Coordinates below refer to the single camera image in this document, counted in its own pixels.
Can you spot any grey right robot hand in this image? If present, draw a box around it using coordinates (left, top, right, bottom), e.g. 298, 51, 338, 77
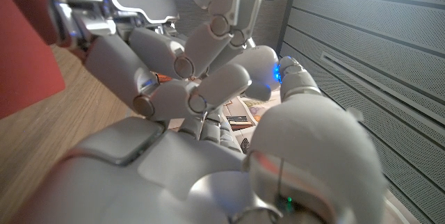
10, 56, 387, 224

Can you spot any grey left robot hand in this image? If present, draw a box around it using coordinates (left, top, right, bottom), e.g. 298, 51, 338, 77
48, 0, 265, 121

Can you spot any red notebook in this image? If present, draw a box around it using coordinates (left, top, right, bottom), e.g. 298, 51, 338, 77
0, 0, 67, 120

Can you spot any printed bookshelf backdrop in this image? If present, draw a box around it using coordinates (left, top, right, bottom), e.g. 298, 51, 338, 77
152, 70, 283, 155

